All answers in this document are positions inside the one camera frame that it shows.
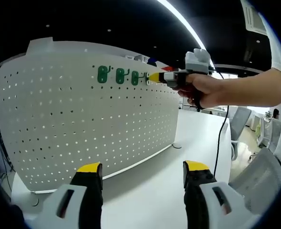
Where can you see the person's own body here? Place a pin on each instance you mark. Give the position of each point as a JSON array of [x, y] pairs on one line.
[[277, 43]]

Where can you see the grey mesh chair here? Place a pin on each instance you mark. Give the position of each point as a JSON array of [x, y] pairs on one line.
[[257, 181]]

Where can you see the long ceiling light strip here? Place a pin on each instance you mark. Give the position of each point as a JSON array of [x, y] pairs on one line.
[[188, 26]]

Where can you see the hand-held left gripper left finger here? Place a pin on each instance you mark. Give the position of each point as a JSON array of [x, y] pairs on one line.
[[69, 210]]

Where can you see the ceiling air vent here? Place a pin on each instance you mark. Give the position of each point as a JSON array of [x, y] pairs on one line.
[[254, 19]]

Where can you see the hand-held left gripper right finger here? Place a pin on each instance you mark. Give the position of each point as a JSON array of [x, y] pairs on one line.
[[216, 210]]

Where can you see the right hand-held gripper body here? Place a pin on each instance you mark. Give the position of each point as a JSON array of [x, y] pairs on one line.
[[197, 63]]

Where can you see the grey office chair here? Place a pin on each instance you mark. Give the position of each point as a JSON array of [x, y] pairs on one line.
[[240, 119], [273, 130]]

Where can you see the white perforated mounting plate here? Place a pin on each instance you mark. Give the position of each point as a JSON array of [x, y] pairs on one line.
[[83, 131]]

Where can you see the person's right hand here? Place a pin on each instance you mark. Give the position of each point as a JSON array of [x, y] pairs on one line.
[[202, 88]]

